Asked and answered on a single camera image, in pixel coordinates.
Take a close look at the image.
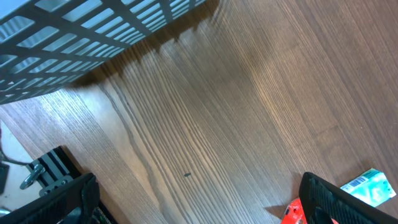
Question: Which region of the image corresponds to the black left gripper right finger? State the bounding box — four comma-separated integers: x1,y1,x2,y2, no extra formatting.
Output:
298,172,397,224

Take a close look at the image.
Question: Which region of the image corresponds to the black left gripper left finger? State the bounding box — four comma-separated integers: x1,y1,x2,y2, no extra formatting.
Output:
1,173,100,224

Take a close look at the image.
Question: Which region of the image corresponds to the red snack bag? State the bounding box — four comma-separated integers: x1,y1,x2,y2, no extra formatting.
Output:
281,197,340,224

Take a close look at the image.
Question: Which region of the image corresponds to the grey plastic shopping basket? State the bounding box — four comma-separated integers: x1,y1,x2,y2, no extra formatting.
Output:
1,0,205,104

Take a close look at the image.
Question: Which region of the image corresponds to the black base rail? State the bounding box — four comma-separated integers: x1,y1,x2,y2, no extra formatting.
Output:
20,146,116,224

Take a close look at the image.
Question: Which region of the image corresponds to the teal tissue pack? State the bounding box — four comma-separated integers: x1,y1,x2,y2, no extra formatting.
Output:
340,168,396,207

